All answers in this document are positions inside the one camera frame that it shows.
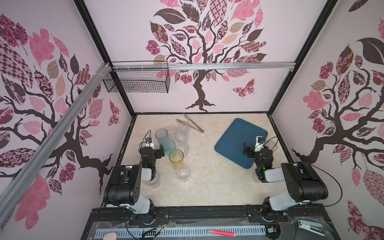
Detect green textured plastic cup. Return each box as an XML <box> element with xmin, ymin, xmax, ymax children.
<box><xmin>162</xmin><ymin>139</ymin><xmax>176</xmax><ymax>156</ymax></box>

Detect yellow transparent cup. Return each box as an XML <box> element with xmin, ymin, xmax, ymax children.
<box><xmin>169</xmin><ymin>150</ymin><xmax>184</xmax><ymax>169</ymax></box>

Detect tall blue frosted cup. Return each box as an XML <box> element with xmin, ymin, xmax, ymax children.
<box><xmin>155</xmin><ymin>129</ymin><xmax>169</xmax><ymax>145</ymax></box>

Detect clear glass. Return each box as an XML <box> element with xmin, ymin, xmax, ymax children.
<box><xmin>166</xmin><ymin>126</ymin><xmax>178</xmax><ymax>141</ymax></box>
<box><xmin>175</xmin><ymin>132</ymin><xmax>189</xmax><ymax>142</ymax></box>
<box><xmin>178</xmin><ymin>123</ymin><xmax>190</xmax><ymax>133</ymax></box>
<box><xmin>176</xmin><ymin>165</ymin><xmax>191</xmax><ymax>183</ymax></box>
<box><xmin>176</xmin><ymin>142</ymin><xmax>190</xmax><ymax>158</ymax></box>
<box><xmin>145</xmin><ymin>172</ymin><xmax>161</xmax><ymax>189</ymax></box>

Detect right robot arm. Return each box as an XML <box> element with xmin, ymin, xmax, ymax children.
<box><xmin>243</xmin><ymin>144</ymin><xmax>329</xmax><ymax>222</ymax></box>

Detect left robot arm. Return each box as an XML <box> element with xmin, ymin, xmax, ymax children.
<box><xmin>103</xmin><ymin>146</ymin><xmax>165</xmax><ymax>224</ymax></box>

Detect clear glass near right arm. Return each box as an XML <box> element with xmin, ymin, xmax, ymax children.
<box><xmin>252</xmin><ymin>171</ymin><xmax>261</xmax><ymax>183</ymax></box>

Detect teal plastic tray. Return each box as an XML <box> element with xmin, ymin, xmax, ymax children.
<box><xmin>214</xmin><ymin>118</ymin><xmax>268</xmax><ymax>169</ymax></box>

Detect pink transparent cup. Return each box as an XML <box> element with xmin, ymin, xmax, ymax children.
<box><xmin>263</xmin><ymin>148</ymin><xmax>273</xmax><ymax>154</ymax></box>

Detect metal serving tongs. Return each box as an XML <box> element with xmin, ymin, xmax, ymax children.
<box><xmin>176</xmin><ymin>114</ymin><xmax>205</xmax><ymax>134</ymax></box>

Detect round beige sponge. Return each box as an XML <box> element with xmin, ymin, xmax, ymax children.
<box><xmin>103</xmin><ymin>232</ymin><xmax>119</xmax><ymax>240</ymax></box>

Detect pink marker pen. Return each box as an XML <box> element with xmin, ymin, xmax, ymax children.
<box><xmin>208</xmin><ymin>230</ymin><xmax>236</xmax><ymax>238</ymax></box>

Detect white stapler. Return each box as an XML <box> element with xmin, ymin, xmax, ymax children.
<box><xmin>298</xmin><ymin>220</ymin><xmax>325</xmax><ymax>237</ymax></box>

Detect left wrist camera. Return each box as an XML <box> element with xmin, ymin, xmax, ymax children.
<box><xmin>145</xmin><ymin>137</ymin><xmax>155</xmax><ymax>149</ymax></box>

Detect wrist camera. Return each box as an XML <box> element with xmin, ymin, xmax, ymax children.
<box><xmin>145</xmin><ymin>137</ymin><xmax>155</xmax><ymax>149</ymax></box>
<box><xmin>254</xmin><ymin>136</ymin><xmax>266</xmax><ymax>152</ymax></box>

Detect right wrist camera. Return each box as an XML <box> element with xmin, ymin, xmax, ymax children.
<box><xmin>254</xmin><ymin>136</ymin><xmax>266</xmax><ymax>152</ymax></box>

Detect black wire basket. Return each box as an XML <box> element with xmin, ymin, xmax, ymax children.
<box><xmin>103</xmin><ymin>60</ymin><xmax>171</xmax><ymax>94</ymax></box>

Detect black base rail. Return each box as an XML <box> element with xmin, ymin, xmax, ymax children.
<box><xmin>86</xmin><ymin>205</ymin><xmax>330</xmax><ymax>227</ymax></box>

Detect grey slotted cable duct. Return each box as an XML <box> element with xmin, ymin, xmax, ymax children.
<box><xmin>92</xmin><ymin>226</ymin><xmax>266</xmax><ymax>240</ymax></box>

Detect aluminium rail back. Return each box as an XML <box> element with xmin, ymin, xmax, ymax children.
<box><xmin>112</xmin><ymin>62</ymin><xmax>296</xmax><ymax>71</ymax></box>

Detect aluminium rail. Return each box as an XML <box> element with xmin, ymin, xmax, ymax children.
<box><xmin>112</xmin><ymin>62</ymin><xmax>296</xmax><ymax>71</ymax></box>
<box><xmin>1</xmin><ymin>63</ymin><xmax>111</xmax><ymax>224</ymax></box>

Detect aluminium rail left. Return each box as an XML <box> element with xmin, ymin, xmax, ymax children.
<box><xmin>1</xmin><ymin>63</ymin><xmax>111</xmax><ymax>224</ymax></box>

